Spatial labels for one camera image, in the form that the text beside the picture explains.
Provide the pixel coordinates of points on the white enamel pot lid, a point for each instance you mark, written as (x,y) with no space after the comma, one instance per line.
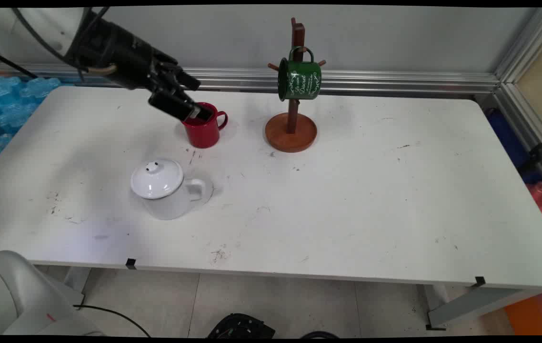
(156,180)

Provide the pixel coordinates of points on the blue box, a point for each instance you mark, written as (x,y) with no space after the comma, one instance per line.
(506,138)

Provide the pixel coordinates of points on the black device on floor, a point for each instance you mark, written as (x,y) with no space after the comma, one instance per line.
(240,326)

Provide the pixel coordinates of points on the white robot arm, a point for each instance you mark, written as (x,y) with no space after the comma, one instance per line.
(37,28)

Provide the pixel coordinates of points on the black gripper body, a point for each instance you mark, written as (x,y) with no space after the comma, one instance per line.
(118,55)

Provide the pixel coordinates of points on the red enamel mug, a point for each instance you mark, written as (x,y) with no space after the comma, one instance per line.
(204,131)

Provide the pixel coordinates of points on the orange floor object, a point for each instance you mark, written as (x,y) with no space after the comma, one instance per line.
(530,314)

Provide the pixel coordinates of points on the brown wooden mug tree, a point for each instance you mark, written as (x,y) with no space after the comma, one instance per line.
(291,133)

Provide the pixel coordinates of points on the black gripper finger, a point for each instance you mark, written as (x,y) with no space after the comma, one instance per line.
(175,105)
(180,76)

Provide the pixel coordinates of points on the white enamel pot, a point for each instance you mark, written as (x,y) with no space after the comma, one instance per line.
(175,202)

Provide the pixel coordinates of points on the grey slanted table leg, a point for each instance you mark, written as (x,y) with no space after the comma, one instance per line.
(480,305)

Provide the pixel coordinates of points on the thin black slanted rod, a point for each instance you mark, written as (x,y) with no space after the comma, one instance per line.
(9,64)

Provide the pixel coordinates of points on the green enamel mug white print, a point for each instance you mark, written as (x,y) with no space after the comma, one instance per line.
(299,81)

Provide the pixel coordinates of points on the black tape piece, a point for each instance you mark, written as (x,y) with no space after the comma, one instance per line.
(131,263)
(479,281)

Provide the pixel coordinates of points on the blue plastic packaging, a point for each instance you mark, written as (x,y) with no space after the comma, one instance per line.
(9,105)

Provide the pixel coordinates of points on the horizontal aluminium frame rail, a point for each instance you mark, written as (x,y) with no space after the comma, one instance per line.
(395,81)

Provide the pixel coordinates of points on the corner aluminium frame post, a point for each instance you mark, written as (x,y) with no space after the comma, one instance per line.
(528,81)

